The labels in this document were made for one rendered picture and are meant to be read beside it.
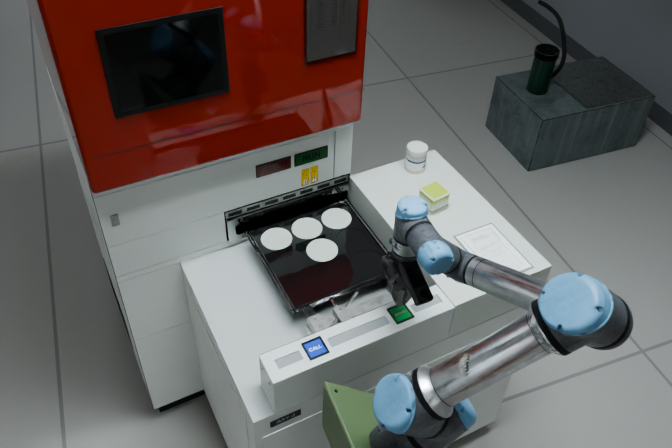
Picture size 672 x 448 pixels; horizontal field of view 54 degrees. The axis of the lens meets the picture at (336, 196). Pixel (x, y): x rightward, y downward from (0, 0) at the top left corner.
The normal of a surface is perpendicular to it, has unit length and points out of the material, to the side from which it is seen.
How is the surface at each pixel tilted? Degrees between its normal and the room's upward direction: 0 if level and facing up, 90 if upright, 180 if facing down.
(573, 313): 38
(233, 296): 0
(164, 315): 90
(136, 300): 90
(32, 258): 0
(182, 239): 90
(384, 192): 0
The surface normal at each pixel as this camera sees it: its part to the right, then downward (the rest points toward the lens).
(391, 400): -0.73, -0.29
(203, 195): 0.46, 0.60
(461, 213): 0.03, -0.75
